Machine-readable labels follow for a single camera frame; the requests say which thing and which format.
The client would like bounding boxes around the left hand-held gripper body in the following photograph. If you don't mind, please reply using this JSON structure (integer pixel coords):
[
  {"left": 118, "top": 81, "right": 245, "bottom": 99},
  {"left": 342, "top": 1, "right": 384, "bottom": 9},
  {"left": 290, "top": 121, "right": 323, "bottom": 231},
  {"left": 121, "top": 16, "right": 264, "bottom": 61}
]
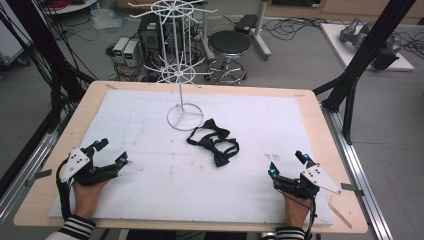
[{"left": 55, "top": 147, "right": 121, "bottom": 188}]

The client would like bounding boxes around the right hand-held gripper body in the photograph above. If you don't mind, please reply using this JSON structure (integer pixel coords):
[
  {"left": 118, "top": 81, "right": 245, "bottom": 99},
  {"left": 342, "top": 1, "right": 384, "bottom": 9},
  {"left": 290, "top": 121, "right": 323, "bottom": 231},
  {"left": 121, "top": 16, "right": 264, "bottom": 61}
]
[{"left": 271, "top": 164, "right": 343, "bottom": 201}]

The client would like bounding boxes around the black bow tie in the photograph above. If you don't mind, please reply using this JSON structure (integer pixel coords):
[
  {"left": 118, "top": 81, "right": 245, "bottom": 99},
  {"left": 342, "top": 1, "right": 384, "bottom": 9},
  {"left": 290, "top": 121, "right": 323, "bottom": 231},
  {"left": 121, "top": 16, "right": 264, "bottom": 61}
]
[
  {"left": 186, "top": 118, "right": 232, "bottom": 148},
  {"left": 198, "top": 137, "right": 241, "bottom": 169}
]

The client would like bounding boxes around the white wire display rack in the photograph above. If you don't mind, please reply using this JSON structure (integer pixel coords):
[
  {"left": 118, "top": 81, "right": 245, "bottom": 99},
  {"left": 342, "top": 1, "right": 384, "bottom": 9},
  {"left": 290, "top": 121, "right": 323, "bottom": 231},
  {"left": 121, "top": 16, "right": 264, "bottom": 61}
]
[{"left": 128, "top": 0, "right": 218, "bottom": 132}]

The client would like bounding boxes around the person's left hand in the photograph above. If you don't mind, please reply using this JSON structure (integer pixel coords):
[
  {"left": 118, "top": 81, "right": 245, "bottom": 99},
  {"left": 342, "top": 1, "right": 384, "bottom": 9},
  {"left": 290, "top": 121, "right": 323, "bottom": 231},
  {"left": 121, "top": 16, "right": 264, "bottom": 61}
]
[{"left": 72, "top": 179, "right": 109, "bottom": 220}]

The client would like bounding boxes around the person's right hand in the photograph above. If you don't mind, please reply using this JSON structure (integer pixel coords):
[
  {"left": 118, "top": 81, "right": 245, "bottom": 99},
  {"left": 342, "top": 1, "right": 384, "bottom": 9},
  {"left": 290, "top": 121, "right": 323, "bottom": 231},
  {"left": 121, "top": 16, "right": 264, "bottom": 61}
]
[{"left": 283, "top": 192, "right": 313, "bottom": 230}]

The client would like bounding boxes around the thin wooden stick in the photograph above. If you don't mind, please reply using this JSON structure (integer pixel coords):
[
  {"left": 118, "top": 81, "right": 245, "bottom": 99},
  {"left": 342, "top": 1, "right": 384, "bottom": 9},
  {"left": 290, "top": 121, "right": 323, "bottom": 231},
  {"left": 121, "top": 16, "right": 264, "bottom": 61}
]
[{"left": 328, "top": 202, "right": 354, "bottom": 230}]

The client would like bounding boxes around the white foam mat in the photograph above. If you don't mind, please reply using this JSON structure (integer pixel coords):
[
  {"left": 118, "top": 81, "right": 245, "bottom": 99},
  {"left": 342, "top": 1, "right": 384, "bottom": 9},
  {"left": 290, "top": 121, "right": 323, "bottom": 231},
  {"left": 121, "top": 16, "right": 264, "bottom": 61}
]
[{"left": 48, "top": 89, "right": 334, "bottom": 228}]

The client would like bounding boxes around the white power supply unit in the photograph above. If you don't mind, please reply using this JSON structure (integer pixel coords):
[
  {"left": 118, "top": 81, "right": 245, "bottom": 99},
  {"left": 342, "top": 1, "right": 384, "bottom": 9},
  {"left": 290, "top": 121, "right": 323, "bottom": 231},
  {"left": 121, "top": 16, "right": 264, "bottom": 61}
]
[
  {"left": 123, "top": 39, "right": 141, "bottom": 68},
  {"left": 112, "top": 37, "right": 130, "bottom": 64}
]

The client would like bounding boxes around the white platform board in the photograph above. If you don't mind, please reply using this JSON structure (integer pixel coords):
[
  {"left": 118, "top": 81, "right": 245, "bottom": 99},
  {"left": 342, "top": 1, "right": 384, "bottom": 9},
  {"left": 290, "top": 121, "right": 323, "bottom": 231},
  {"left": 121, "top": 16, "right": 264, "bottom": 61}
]
[{"left": 319, "top": 22, "right": 416, "bottom": 72}]

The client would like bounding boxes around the black computer tower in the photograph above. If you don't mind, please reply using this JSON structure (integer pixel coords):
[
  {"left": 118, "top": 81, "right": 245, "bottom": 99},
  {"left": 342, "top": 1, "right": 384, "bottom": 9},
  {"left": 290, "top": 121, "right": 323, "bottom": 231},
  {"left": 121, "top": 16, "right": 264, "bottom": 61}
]
[{"left": 137, "top": 13, "right": 168, "bottom": 53}]

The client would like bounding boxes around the white stand leg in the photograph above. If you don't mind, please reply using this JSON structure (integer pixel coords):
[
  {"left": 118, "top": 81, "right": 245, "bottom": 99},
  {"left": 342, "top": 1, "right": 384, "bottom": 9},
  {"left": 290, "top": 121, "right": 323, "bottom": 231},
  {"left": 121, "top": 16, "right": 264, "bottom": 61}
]
[
  {"left": 251, "top": 0, "right": 273, "bottom": 62},
  {"left": 200, "top": 0, "right": 216, "bottom": 63}
]

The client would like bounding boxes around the clear plastic bag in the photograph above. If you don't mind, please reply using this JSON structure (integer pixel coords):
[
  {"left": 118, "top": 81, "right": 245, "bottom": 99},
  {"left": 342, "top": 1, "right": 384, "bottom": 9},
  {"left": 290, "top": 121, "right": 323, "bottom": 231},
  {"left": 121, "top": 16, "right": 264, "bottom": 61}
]
[{"left": 90, "top": 7, "right": 128, "bottom": 32}]

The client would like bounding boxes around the grey robot part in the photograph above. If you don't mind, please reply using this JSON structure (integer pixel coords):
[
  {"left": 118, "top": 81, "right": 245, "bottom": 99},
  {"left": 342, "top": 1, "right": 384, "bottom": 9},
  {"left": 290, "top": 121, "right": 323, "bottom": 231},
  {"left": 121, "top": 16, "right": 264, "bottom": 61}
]
[{"left": 339, "top": 17, "right": 403, "bottom": 71}]

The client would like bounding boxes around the black round stool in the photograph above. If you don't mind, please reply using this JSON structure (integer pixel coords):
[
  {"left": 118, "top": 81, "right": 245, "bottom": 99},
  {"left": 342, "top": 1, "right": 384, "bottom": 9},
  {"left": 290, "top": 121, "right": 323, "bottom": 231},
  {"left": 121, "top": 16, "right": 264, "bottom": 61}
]
[{"left": 203, "top": 29, "right": 253, "bottom": 86}]

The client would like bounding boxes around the round white table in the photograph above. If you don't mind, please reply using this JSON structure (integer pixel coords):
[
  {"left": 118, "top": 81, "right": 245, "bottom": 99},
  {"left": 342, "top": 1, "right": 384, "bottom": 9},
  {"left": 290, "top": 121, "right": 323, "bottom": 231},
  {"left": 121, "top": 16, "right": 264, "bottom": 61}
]
[{"left": 42, "top": 0, "right": 100, "bottom": 16}]

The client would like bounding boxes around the black box device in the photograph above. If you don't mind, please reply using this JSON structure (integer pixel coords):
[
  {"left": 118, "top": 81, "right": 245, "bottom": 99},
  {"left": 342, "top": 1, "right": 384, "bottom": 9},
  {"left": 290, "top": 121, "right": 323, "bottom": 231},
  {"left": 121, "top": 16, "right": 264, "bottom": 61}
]
[{"left": 234, "top": 13, "right": 259, "bottom": 35}]

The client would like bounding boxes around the wooden cabinet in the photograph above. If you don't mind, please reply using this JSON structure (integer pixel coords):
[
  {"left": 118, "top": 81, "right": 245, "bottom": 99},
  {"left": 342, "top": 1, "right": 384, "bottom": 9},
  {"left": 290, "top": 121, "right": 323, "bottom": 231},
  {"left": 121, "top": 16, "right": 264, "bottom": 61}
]
[{"left": 264, "top": 0, "right": 424, "bottom": 26}]

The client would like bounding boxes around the grey metal bracket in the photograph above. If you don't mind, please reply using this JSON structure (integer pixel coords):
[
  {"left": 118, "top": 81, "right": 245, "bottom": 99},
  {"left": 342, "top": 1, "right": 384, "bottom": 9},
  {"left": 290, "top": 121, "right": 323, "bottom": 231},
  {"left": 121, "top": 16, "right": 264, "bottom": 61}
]
[
  {"left": 24, "top": 168, "right": 54, "bottom": 188},
  {"left": 340, "top": 182, "right": 365, "bottom": 198}
]

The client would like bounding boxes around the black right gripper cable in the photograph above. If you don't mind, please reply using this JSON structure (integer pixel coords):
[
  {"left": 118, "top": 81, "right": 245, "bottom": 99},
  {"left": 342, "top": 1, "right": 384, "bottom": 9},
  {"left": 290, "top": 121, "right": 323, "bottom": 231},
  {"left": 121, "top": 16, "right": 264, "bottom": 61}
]
[{"left": 304, "top": 194, "right": 318, "bottom": 240}]

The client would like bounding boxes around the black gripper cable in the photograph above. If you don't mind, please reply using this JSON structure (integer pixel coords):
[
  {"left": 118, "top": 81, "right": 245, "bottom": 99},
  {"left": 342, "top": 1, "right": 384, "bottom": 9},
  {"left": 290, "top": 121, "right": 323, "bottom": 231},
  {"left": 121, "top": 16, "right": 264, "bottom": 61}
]
[
  {"left": 304, "top": 194, "right": 318, "bottom": 240},
  {"left": 55, "top": 159, "right": 73, "bottom": 222}
]

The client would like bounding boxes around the aluminium rail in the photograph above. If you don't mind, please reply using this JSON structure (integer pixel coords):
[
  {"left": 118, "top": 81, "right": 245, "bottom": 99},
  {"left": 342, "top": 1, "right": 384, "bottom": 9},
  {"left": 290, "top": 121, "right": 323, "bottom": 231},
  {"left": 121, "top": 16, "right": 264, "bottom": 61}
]
[
  {"left": 320, "top": 101, "right": 395, "bottom": 240},
  {"left": 0, "top": 109, "right": 78, "bottom": 228}
]

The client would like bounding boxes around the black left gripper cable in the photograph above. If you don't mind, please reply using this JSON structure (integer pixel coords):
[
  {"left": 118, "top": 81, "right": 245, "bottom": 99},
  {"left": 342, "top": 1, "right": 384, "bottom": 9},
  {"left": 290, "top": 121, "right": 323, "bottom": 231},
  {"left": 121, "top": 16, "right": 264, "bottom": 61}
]
[{"left": 55, "top": 159, "right": 73, "bottom": 222}]

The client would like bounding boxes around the black frame with cables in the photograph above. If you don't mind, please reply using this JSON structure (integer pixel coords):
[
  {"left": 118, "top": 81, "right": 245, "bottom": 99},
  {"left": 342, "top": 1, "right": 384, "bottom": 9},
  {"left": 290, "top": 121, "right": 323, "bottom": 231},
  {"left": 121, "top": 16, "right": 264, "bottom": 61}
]
[{"left": 0, "top": 0, "right": 97, "bottom": 135}]

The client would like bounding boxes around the black frame strut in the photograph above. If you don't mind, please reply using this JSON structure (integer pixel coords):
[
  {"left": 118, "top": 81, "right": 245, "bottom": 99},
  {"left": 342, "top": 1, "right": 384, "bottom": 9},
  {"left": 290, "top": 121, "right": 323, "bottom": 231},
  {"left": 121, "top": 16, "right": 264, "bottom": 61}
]
[{"left": 312, "top": 0, "right": 418, "bottom": 145}]

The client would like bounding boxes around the black floor cable bundle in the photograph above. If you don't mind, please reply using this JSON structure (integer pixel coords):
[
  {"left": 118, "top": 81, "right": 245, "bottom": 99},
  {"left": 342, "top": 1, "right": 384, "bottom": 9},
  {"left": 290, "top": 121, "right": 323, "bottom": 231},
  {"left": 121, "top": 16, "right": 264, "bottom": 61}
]
[{"left": 262, "top": 16, "right": 336, "bottom": 42}]

